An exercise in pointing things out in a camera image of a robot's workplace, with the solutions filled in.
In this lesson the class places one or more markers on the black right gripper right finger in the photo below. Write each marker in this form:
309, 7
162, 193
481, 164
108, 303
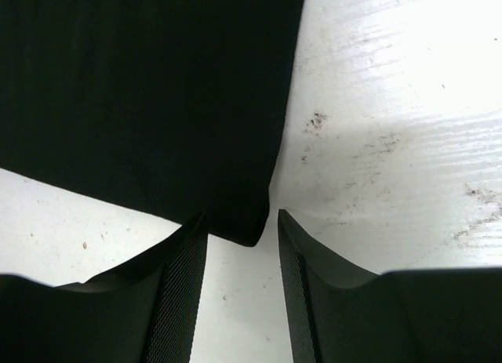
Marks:
338, 311

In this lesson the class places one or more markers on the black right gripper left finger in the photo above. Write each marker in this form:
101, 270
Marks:
143, 310

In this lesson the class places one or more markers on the black tank top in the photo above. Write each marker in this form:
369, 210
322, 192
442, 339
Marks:
168, 107

